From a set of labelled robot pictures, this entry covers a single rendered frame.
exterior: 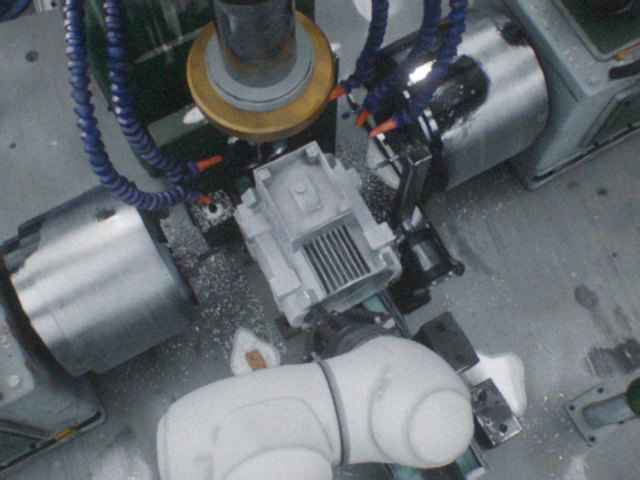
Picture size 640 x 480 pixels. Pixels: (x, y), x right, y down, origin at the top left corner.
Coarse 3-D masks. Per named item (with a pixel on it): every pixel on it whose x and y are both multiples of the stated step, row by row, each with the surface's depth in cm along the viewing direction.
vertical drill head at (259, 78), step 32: (288, 0) 79; (224, 32) 82; (256, 32) 80; (288, 32) 84; (320, 32) 96; (192, 64) 95; (224, 64) 90; (256, 64) 86; (288, 64) 90; (320, 64) 95; (192, 96) 96; (224, 96) 92; (256, 96) 91; (288, 96) 91; (320, 96) 93; (224, 128) 93; (256, 128) 92; (288, 128) 93
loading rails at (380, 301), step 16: (240, 192) 134; (240, 240) 142; (240, 256) 141; (368, 304) 128; (384, 304) 128; (288, 320) 136; (400, 320) 126; (288, 336) 136; (304, 336) 137; (400, 336) 126; (320, 352) 124; (480, 448) 121; (384, 464) 119; (400, 464) 120; (448, 464) 127; (464, 464) 120; (480, 464) 120
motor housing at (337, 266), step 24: (336, 168) 121; (240, 216) 119; (360, 216) 117; (264, 240) 116; (312, 240) 111; (336, 240) 113; (360, 240) 114; (264, 264) 117; (288, 264) 114; (312, 264) 112; (336, 264) 112; (360, 264) 111; (312, 288) 112; (336, 288) 110; (360, 288) 125; (288, 312) 115
